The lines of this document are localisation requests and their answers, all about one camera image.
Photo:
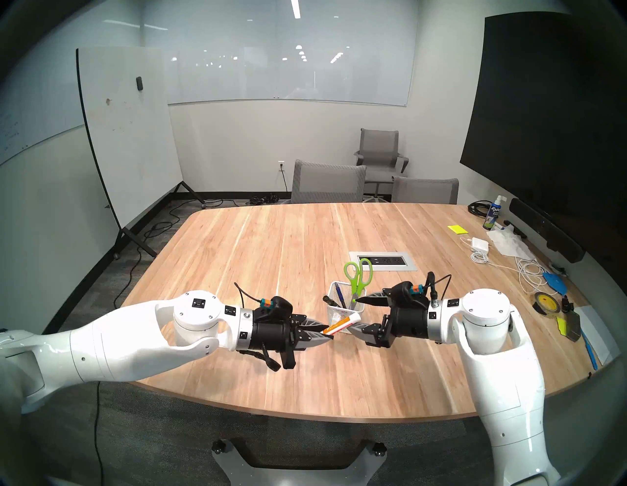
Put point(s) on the blue flat object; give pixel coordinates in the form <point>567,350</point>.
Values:
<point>556,283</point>

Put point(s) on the small yellow note piece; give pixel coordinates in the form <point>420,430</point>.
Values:
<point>561,326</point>

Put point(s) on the white mesh pen holder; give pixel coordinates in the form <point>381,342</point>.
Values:
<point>338,313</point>

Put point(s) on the rolling whiteboard on stand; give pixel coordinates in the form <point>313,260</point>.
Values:
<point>127,132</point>

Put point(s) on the black permanent marker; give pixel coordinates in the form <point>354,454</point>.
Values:
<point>329,300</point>

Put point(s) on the blue ballpoint pen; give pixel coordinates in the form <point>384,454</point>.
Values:
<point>339,295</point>

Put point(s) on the ceiling light strip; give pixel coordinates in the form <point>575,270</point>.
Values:
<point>295,9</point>

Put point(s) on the dark grey small box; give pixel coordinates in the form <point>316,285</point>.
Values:
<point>573,324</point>

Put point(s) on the black video sound bar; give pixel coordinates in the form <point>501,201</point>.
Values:
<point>543,228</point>

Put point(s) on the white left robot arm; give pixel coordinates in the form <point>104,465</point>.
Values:
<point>108,343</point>

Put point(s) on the orange white Expo marker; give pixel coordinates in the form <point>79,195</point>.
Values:
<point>343,324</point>

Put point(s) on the grey office chair with armrests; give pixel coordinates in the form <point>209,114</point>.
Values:
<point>378,147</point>

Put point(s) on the yellow black tape roll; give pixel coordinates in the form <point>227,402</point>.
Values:
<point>544,300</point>

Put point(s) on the grey mesh office chair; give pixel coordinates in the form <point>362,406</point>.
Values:
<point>328,183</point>
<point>426,191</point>

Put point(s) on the crumpled white tissue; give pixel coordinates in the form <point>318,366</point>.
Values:
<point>507,242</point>

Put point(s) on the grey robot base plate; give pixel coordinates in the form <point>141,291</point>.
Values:
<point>299,475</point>

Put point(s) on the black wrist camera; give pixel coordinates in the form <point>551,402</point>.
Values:
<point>404,293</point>
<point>280,306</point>

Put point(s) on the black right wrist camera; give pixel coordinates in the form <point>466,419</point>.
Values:
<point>404,293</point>

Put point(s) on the white power adapter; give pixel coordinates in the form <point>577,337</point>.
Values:
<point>480,244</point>

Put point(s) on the large black wall screen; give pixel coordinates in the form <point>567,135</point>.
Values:
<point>539,122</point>

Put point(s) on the large wall glass board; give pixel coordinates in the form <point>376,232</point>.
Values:
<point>284,73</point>

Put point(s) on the side wall glass board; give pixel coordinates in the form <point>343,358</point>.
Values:
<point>24,122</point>

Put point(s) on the yellow sticky note pad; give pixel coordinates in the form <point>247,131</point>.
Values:
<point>457,229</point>

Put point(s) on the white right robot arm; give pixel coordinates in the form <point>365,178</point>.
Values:
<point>499,372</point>

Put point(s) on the white paper sheet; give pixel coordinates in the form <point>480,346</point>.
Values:
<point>600,333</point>

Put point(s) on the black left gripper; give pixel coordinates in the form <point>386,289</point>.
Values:
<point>272,335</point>

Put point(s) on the grey table outlet panel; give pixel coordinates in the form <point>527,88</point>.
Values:
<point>387,260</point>

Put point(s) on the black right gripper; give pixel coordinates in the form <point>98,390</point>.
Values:
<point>411,323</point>

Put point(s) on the Expo cleaner spray bottle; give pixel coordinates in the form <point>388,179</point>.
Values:
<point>491,218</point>

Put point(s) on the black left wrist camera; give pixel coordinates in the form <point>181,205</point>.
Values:
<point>280,306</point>

